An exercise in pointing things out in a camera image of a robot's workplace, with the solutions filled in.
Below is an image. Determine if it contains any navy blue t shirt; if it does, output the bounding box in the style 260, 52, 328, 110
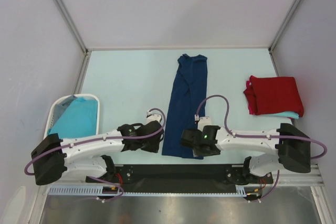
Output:
162, 54, 208, 159

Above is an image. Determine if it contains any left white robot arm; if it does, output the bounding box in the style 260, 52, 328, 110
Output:
30, 120, 164, 186

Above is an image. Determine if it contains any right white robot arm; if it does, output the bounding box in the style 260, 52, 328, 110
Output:
181, 123, 311, 185

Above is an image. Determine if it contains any turquoise t shirt in basket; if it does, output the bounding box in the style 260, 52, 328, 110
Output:
48, 97, 98, 137

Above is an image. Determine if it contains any folded red t shirt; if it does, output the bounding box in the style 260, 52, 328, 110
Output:
244, 76, 304, 119

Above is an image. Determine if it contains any white laundry basket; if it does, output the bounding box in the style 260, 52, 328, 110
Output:
46, 93, 102, 137

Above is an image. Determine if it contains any folded light blue t shirt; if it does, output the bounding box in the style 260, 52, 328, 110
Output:
272, 111, 300, 119

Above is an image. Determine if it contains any grey shirt in basket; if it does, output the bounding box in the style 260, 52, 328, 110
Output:
54, 95, 77, 121

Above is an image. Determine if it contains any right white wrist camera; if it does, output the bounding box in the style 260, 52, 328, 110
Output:
194, 115, 212, 131

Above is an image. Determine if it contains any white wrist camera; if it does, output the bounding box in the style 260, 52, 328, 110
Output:
146, 111, 162, 123
194, 115, 212, 131

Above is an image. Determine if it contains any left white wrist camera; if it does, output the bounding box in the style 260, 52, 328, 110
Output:
146, 111, 162, 123

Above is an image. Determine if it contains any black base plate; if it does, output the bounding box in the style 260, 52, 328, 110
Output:
99, 164, 274, 194

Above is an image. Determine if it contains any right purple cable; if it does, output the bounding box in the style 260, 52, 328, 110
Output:
194, 94, 328, 204

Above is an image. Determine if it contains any purple cable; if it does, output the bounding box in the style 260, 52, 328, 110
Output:
24, 108, 166, 205
194, 94, 328, 204

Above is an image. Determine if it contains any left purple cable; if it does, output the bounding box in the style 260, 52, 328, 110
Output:
24, 108, 166, 205

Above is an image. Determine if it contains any light blue cable duct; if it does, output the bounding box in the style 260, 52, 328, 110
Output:
49, 185, 121, 196

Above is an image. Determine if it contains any aluminium frame rail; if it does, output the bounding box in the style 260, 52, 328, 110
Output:
34, 163, 322, 186

